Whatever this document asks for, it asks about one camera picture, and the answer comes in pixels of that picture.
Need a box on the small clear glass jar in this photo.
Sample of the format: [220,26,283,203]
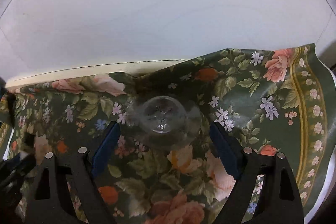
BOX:
[126,96,202,151]

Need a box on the floral green table mat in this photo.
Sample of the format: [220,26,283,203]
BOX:
[1,44,335,223]

